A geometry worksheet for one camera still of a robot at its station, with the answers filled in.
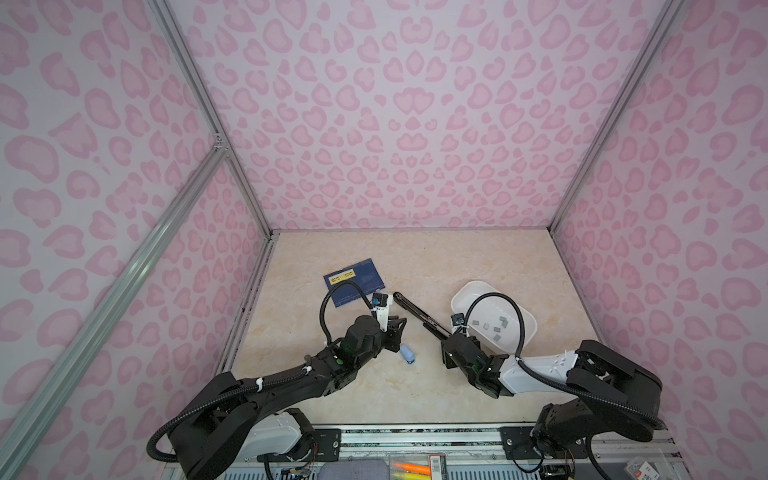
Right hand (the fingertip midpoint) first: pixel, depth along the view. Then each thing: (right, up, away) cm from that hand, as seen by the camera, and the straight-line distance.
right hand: (449, 340), depth 90 cm
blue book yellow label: (-28, +19, +17) cm, 38 cm away
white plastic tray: (+16, +4, +5) cm, 17 cm away
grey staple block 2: (+12, +4, +3) cm, 13 cm away
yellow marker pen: (-13, -25, -21) cm, 35 cm away
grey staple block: (+9, +4, +5) cm, 11 cm away
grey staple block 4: (+15, +1, +1) cm, 15 cm away
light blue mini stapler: (-13, -3, -3) cm, 14 cm away
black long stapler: (-6, +5, +3) cm, 8 cm away
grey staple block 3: (+15, +3, +3) cm, 16 cm away
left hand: (-13, +9, -9) cm, 19 cm away
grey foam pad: (-26, -23, -22) cm, 41 cm away
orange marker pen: (-12, -23, -21) cm, 33 cm away
